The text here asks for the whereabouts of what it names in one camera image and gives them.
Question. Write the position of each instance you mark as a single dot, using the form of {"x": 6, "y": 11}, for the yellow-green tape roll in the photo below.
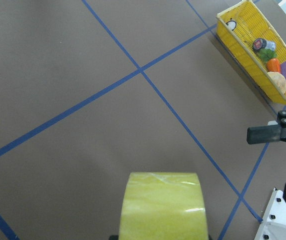
{"x": 163, "y": 206}

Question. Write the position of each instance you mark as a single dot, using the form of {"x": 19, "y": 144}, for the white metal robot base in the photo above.
{"x": 273, "y": 225}

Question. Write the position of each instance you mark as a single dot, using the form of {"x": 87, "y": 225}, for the yellow woven basket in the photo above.
{"x": 251, "y": 24}

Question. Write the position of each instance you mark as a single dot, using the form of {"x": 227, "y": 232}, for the tan toy bread roll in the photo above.
{"x": 279, "y": 80}

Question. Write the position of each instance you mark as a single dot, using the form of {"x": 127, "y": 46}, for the orange toy carrot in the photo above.
{"x": 273, "y": 65}

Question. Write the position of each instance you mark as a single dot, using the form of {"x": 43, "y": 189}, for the black round container red lid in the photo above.
{"x": 258, "y": 44}

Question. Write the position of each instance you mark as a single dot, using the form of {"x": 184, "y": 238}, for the white black penguin toy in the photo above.
{"x": 231, "y": 24}

